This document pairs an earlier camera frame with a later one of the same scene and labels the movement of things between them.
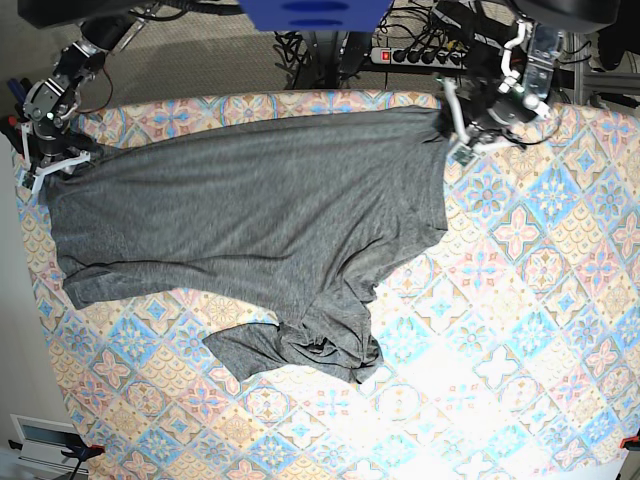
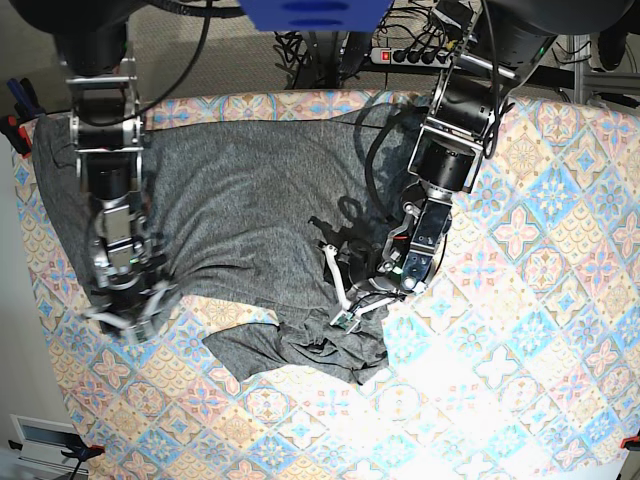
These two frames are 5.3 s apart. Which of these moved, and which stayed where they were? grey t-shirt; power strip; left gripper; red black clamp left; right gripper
Moved: grey t-shirt; left gripper; right gripper
Stayed: red black clamp left; power strip
